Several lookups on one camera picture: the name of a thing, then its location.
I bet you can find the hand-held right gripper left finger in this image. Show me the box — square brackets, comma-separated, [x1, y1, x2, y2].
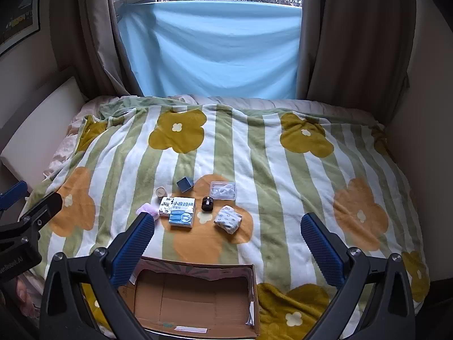
[40, 213, 156, 340]

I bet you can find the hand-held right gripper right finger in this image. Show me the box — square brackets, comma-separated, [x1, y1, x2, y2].
[300, 212, 415, 340]

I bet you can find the cardboard box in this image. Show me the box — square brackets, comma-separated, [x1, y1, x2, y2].
[118, 257, 260, 339]

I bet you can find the clear plastic case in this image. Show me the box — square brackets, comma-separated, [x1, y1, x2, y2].
[210, 180, 237, 201]

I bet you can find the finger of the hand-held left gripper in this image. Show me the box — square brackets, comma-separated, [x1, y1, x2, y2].
[0, 192, 63, 245]
[0, 180, 28, 210]

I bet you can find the light blue cloth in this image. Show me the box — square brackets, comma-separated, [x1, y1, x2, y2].
[117, 1, 303, 99]

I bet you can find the brown curtain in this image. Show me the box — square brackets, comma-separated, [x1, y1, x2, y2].
[295, 0, 416, 104]
[50, 0, 142, 97]

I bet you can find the wall poster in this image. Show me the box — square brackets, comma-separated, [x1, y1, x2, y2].
[0, 0, 42, 55]

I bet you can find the white padded cushion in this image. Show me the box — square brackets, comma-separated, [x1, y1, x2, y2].
[0, 76, 89, 181]

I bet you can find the patterned white soft packet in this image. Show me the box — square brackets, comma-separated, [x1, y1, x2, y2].
[213, 205, 243, 234]

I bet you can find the black and white patterned box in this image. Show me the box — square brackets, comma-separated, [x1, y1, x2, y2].
[158, 196, 175, 218]

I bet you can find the white and blue carton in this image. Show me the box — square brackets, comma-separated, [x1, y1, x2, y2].
[168, 196, 197, 228]

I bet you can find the pink fluffy towel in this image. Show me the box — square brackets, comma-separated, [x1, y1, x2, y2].
[137, 203, 160, 224]

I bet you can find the flowered striped blanket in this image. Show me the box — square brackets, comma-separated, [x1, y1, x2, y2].
[19, 97, 430, 340]

